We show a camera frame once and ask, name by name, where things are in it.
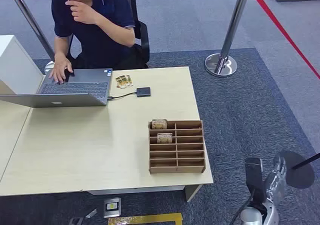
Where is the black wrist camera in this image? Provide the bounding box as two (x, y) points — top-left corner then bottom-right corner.
(68, 208), (97, 225)
(245, 157), (267, 205)

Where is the yellow floor tape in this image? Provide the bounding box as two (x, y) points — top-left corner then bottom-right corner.
(108, 212), (183, 225)

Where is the silver floor socket box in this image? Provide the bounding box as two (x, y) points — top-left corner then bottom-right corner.
(103, 197), (122, 219)

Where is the person's hand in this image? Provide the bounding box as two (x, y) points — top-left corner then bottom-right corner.
(48, 52), (75, 85)
(65, 0), (97, 26)

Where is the white cabinet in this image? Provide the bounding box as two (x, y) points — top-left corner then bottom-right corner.
(0, 34), (45, 96)

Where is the dark blue carpet mat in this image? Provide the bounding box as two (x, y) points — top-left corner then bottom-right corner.
(33, 47), (320, 225)

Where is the chrome stanchion post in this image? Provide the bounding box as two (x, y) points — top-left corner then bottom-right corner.
(5, 0), (56, 75)
(204, 0), (251, 78)

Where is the person's left hand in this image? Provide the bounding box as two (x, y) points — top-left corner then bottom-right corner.
(65, 0), (97, 26)

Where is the person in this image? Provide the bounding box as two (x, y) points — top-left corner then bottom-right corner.
(48, 0), (151, 85)

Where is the stack of gold cards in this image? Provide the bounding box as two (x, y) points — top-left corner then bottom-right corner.
(115, 74), (134, 90)

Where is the gold patterned card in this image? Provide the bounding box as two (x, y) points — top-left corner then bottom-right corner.
(151, 119), (168, 130)
(156, 132), (174, 144)

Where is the black stanchion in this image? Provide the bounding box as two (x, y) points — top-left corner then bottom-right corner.
(278, 149), (320, 190)

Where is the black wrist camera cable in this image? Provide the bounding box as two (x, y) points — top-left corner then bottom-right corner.
(229, 192), (254, 225)

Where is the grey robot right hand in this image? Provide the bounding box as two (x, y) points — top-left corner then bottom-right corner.
(263, 155), (288, 205)

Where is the white desk frame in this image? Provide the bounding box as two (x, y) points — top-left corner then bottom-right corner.
(87, 183), (204, 203)

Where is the wooden card organizer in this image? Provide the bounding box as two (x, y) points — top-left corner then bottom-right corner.
(148, 119), (207, 175)

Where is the black drive cable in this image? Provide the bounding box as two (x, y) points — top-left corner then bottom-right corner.
(107, 91), (137, 101)

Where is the black external drive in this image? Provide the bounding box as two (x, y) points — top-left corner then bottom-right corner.
(136, 86), (152, 98)

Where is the grey laptop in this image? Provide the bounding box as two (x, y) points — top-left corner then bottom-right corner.
(0, 67), (113, 109)

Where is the person's right hand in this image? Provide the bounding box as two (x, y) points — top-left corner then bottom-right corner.
(48, 52), (75, 85)

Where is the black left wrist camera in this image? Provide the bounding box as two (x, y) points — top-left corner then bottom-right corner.
(68, 208), (97, 225)

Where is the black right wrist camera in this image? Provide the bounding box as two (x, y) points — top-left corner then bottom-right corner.
(245, 157), (267, 205)

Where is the red barrier belt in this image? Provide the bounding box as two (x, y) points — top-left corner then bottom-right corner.
(249, 0), (320, 81)

